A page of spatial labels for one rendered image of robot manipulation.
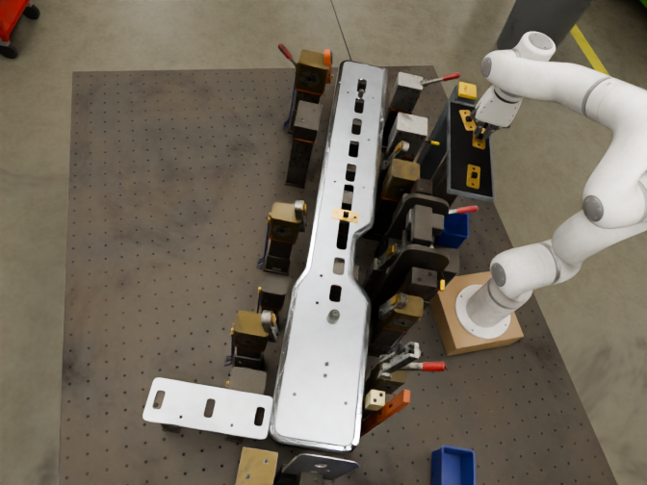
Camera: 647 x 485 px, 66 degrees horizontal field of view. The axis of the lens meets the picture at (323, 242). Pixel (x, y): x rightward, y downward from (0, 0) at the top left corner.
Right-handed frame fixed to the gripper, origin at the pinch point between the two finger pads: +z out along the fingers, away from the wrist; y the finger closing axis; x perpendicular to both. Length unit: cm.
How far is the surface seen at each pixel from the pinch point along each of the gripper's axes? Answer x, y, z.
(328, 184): 14.9, 39.4, 23.9
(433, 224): 31.1, 9.0, 8.3
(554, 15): -211, -76, 78
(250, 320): 67, 50, 20
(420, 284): 48, 10, 12
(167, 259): 40, 85, 54
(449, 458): 80, -17, 54
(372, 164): 2.1, 27.2, 23.9
